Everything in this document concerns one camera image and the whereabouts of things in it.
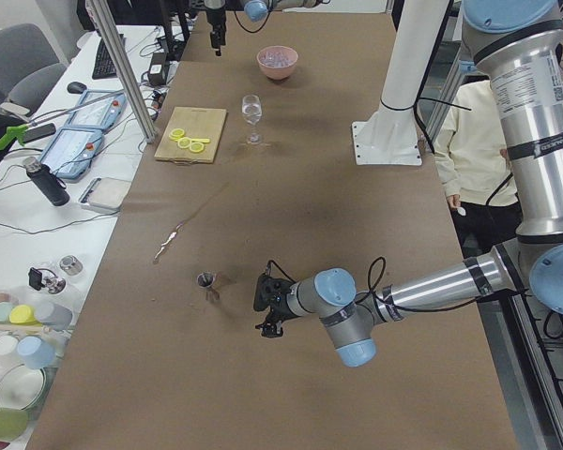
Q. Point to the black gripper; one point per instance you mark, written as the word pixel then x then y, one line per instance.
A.
pixel 214 17
pixel 282 313

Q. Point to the steel cocktail jigger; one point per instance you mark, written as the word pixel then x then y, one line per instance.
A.
pixel 206 281

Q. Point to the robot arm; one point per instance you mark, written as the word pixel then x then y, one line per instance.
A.
pixel 255 10
pixel 513 43

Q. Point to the pile of clear ice cubes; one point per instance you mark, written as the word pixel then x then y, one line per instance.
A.
pixel 277 57

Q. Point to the clear wine glass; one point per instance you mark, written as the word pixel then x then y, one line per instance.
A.
pixel 252 113

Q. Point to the pink bowl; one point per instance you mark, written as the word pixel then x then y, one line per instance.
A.
pixel 277 74

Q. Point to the black power adapter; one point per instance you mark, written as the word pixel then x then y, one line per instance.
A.
pixel 158 70

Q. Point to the bamboo cutting board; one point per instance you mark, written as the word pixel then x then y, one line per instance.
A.
pixel 197 123

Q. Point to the yellow lemon slice one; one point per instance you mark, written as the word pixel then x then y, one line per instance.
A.
pixel 176 134

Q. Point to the yellow lemon slice three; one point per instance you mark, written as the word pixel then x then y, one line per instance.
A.
pixel 196 147

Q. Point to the yellow lemon slice two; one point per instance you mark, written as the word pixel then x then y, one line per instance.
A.
pixel 184 142

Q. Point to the black keyboard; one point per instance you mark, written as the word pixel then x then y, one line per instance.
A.
pixel 104 67

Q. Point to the blue teach pendant far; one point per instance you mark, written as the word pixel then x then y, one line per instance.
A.
pixel 97 109

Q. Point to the blue teach pendant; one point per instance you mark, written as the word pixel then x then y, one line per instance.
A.
pixel 71 150
pixel 97 109

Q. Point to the black computer mouse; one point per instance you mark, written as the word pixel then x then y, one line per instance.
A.
pixel 76 88

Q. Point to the blue teach pendant near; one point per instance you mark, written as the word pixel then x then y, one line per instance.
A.
pixel 71 150

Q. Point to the white digital scale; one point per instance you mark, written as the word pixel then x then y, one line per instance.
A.
pixel 105 195

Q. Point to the grey office chair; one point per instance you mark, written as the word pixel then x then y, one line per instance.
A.
pixel 29 67

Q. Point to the grey cup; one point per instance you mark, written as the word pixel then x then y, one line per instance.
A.
pixel 53 315

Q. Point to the black water bottle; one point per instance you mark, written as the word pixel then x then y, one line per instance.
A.
pixel 47 183

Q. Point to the light blue cup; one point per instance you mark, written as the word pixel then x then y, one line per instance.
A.
pixel 35 352

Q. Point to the yellow cup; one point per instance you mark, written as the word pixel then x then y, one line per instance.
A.
pixel 23 315

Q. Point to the white plate green rim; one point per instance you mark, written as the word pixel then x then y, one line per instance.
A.
pixel 22 388

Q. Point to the seated person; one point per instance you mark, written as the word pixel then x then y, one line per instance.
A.
pixel 471 158

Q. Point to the mint green cup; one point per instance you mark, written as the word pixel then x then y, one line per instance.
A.
pixel 5 310

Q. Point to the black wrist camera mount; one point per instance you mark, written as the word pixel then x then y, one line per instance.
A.
pixel 268 287

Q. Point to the aluminium frame post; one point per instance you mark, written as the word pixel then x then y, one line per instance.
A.
pixel 101 16

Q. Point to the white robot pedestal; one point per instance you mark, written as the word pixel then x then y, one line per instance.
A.
pixel 390 135

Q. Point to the green handled grabber tool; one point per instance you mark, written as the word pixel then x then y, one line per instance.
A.
pixel 17 133

